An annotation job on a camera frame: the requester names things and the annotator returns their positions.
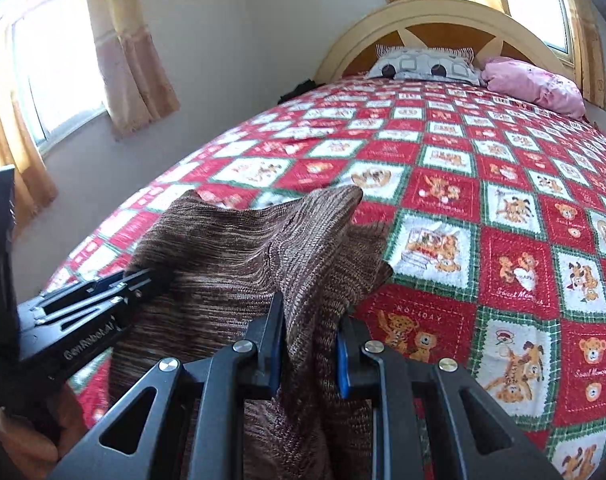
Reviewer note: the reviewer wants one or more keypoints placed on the red checkered printed blanket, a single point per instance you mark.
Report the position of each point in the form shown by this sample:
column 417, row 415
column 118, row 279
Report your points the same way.
column 458, row 210

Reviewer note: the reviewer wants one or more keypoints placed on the person's left hand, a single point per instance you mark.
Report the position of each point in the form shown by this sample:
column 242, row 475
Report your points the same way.
column 18, row 442

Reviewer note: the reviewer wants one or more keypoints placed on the pink pillow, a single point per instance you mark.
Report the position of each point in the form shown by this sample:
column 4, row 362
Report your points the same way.
column 533, row 82

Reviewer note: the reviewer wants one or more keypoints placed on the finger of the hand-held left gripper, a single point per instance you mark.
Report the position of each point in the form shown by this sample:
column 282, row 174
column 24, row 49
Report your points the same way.
column 143, row 292
column 98, row 287

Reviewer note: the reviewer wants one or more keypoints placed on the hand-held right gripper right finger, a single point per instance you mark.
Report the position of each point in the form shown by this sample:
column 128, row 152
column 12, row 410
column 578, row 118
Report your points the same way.
column 343, row 370

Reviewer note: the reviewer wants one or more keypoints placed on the cream arched bed headboard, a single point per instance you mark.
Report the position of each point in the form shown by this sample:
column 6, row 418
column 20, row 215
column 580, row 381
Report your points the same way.
column 433, row 15

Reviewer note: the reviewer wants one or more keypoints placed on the bright window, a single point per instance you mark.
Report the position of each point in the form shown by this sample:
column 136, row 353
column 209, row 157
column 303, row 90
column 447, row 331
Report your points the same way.
column 528, row 0
column 53, row 60

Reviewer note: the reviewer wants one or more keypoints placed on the brown knit sweater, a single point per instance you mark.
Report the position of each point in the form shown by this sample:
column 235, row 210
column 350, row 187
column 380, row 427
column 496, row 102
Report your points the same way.
column 233, row 260

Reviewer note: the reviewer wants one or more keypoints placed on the grey patterned pillow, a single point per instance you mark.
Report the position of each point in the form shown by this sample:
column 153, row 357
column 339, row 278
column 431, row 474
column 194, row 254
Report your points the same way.
column 423, row 65

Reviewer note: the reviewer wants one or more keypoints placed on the dark object beside bed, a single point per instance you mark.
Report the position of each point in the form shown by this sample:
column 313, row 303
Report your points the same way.
column 300, row 91

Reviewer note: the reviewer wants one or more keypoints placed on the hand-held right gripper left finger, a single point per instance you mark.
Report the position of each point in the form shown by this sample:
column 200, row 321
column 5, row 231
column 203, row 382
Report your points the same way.
column 273, row 370

